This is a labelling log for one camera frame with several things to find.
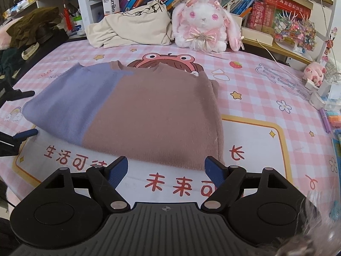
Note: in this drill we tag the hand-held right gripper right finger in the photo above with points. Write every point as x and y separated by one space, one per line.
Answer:
214 172

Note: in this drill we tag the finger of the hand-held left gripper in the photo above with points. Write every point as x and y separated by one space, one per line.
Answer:
24 94
26 133

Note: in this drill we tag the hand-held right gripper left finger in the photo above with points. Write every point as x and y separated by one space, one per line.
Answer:
118 172

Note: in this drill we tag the purple and pink sweater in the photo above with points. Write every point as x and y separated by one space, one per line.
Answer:
149 117

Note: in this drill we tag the white wristwatch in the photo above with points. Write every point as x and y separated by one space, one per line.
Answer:
30 50

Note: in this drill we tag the black bag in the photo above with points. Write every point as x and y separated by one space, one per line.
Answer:
48 48

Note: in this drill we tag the olive green cloth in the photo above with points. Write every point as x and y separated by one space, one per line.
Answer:
32 24

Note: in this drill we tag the pink checkered printed table mat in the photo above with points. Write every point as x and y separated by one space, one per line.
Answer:
253 98

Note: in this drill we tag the white bottle with green cap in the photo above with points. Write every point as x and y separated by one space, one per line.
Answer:
79 26

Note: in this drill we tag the red tassel ornament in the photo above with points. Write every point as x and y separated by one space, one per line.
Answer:
66 16

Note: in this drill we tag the white bookshelf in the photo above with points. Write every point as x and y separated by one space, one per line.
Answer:
85 5

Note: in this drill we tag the grey furry sleeve cuff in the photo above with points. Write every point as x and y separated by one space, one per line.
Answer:
319 224

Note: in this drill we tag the bundle of purple pens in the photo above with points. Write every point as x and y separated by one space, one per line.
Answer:
325 120

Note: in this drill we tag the white toothbrush box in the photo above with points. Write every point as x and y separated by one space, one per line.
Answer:
109 2

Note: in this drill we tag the cream tote bag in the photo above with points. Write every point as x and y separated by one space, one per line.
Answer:
133 26

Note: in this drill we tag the white plastic box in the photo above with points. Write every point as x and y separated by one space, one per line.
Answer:
322 98

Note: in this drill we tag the wooden shelf board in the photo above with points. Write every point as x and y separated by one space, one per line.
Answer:
271 45

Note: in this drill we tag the pink pig plush toy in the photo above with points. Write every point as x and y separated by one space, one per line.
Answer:
314 72

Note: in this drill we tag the white bunny plush toy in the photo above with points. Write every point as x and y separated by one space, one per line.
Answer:
202 21

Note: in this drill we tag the colourful bead tree ornament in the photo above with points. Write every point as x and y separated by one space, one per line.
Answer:
295 29

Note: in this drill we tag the reindeer wall sticker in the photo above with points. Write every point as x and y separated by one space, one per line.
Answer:
329 44

